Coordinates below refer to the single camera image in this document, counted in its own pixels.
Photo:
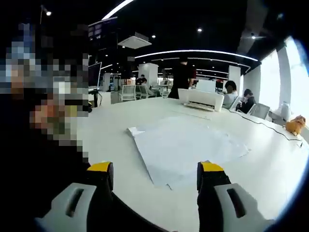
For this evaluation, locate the dark hanging display screen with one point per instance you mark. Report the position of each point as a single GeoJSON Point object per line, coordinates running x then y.
{"type": "Point", "coordinates": [103, 27]}

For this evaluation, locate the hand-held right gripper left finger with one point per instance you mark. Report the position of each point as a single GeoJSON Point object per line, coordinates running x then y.
{"type": "Point", "coordinates": [72, 205]}

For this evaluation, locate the straight ceiling light strip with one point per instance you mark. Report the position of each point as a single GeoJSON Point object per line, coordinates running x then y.
{"type": "Point", "coordinates": [116, 9]}

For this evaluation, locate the white printer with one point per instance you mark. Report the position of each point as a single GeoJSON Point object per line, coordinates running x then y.
{"type": "Point", "coordinates": [205, 97]}

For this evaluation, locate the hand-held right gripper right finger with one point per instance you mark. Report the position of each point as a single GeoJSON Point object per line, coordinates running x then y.
{"type": "Point", "coordinates": [231, 207]}

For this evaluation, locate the curved ceiling light strip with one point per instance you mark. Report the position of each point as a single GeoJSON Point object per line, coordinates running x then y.
{"type": "Point", "coordinates": [193, 51]}

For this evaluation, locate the computer monitor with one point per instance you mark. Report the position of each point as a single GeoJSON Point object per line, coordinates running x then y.
{"type": "Point", "coordinates": [94, 76]}

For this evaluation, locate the orange plush toy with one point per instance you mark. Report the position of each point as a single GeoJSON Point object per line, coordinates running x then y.
{"type": "Point", "coordinates": [295, 124]}

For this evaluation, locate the stack of white printing papers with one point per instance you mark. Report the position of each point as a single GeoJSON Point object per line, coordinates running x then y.
{"type": "Point", "coordinates": [183, 147]}

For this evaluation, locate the white kettle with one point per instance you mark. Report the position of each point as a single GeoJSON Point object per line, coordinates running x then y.
{"type": "Point", "coordinates": [286, 112]}

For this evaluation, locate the person in black shirt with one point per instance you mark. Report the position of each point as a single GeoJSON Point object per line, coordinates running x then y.
{"type": "Point", "coordinates": [29, 181]}

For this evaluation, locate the ceiling air conditioner unit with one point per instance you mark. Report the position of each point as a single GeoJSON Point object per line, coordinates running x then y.
{"type": "Point", "coordinates": [135, 41]}

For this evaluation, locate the white office chair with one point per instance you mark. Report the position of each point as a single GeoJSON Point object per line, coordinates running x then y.
{"type": "Point", "coordinates": [128, 93]}
{"type": "Point", "coordinates": [262, 111]}

